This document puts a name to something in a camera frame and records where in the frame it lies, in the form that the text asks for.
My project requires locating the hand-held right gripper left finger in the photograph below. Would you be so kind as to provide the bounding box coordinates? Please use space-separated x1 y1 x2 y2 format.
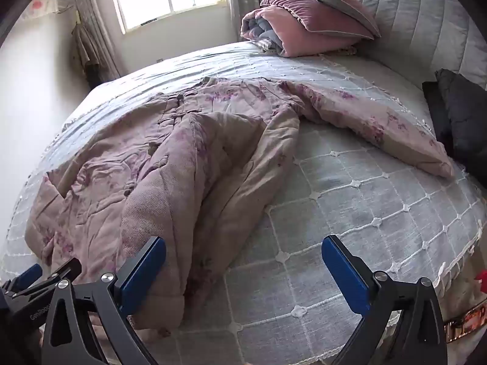
41 236 167 365

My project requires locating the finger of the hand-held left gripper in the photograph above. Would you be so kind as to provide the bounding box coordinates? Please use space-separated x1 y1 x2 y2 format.
4 263 43 294
11 257 82 305

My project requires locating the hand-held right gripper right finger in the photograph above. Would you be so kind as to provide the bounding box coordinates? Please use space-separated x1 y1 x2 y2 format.
321 235 447 365

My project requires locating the pink floral padded jacket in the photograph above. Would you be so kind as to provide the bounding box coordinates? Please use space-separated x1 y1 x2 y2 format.
25 77 455 345

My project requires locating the shiny copper bed trim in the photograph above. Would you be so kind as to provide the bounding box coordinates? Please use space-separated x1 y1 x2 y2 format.
444 303 487 345

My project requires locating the pink velvet pillow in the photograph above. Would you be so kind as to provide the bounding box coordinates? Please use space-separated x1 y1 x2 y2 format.
260 0 375 41

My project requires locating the wall poster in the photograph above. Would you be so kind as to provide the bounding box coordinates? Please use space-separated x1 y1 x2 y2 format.
21 0 58 20

